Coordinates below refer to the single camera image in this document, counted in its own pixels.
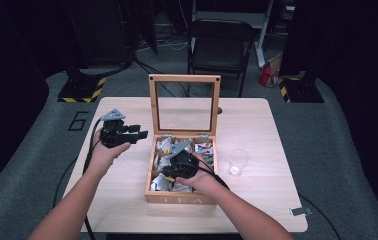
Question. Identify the clear glass cup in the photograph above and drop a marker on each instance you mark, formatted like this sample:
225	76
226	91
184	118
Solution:
238	161

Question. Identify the black folding chair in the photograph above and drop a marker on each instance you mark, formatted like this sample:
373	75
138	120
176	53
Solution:
220	50

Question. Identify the person's left hand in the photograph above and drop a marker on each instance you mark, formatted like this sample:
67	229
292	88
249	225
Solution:
103	156

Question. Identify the red bag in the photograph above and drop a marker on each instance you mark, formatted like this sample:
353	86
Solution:
268	75

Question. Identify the striped black stand base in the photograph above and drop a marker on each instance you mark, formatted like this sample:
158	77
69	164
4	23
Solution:
83	90
298	90

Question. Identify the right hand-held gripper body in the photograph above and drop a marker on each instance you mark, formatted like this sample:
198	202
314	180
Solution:
182	163

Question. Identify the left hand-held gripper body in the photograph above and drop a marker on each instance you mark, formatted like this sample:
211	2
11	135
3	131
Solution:
112	131

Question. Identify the person's right hand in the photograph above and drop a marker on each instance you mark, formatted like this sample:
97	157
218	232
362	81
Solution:
202	181

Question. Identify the wooden tea box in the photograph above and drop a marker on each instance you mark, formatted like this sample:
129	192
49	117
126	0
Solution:
183	199

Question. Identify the pile of tea bags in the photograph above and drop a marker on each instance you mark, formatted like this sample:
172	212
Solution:
163	183

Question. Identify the grey tape strip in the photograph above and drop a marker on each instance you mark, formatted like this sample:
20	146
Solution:
300	211

